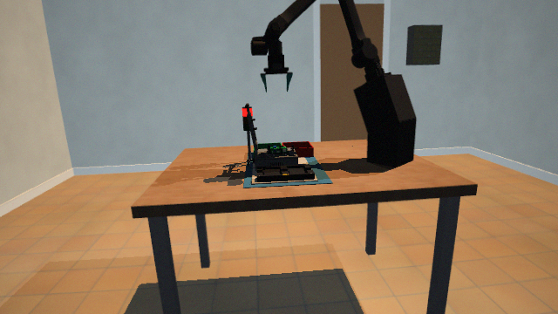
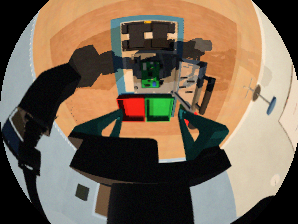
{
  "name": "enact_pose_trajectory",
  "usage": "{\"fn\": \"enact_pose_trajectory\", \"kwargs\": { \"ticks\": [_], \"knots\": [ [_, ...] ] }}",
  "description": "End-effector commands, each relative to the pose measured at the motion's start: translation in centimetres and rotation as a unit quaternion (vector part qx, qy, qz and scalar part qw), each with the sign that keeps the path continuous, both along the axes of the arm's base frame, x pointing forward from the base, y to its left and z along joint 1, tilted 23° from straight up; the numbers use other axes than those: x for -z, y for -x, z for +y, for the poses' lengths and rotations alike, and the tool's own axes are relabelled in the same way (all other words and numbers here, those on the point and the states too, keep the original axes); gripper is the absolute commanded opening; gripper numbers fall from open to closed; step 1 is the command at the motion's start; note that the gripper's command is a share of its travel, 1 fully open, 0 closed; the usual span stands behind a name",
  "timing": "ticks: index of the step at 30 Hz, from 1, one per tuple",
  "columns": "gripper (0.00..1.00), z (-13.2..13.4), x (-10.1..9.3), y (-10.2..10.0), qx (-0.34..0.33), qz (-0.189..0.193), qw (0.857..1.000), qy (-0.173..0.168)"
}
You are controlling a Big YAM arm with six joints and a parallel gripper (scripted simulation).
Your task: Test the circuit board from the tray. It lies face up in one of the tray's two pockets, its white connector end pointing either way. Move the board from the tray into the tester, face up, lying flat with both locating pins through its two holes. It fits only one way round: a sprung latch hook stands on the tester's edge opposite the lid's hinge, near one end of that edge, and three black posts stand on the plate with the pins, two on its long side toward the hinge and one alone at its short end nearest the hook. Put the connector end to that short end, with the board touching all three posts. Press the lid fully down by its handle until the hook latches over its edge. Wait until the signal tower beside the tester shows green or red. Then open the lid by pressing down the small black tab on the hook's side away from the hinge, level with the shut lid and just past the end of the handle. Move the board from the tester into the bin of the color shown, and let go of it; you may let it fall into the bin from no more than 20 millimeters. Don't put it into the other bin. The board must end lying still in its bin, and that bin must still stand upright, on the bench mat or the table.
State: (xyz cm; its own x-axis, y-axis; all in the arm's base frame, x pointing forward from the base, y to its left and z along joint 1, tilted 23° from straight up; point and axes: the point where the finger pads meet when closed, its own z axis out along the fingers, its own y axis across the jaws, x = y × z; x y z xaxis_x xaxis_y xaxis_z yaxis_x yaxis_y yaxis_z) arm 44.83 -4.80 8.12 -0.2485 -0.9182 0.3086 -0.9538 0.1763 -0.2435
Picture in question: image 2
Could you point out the red open box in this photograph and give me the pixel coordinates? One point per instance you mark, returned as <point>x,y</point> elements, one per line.
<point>133,110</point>

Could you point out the green circuit board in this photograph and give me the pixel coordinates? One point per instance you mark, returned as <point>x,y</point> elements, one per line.
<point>150,74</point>

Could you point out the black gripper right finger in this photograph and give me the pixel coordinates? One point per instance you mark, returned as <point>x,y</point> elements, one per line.
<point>211,133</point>

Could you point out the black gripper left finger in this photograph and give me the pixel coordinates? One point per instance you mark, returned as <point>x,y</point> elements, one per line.
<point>97,125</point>

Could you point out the green bin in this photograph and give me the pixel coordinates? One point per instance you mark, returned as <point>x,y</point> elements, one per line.
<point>159,109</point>

